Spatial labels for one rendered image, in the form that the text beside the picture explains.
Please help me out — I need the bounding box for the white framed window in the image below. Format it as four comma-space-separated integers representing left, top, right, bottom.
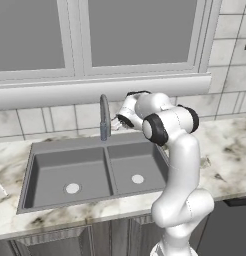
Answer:
0, 0, 223, 84

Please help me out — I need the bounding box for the grey double basin sink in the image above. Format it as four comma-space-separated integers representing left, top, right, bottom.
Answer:
16, 131, 171, 215

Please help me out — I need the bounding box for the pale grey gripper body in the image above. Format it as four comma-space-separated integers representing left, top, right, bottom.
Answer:
109, 115, 123, 132

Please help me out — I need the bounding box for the grey curved sink faucet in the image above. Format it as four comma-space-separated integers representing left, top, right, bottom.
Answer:
98, 93, 112, 142

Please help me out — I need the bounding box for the grey ribbed cupboard door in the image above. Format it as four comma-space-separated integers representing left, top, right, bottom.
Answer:
10, 225, 93, 256

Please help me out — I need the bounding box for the grey narrow cupboard door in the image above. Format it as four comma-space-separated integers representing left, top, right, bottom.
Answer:
91, 217, 132, 256

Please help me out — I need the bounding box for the white window sill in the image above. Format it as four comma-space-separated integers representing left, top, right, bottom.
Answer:
0, 73, 213, 112

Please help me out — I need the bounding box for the dark grey dishwasher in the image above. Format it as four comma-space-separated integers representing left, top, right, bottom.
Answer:
196, 196, 246, 256

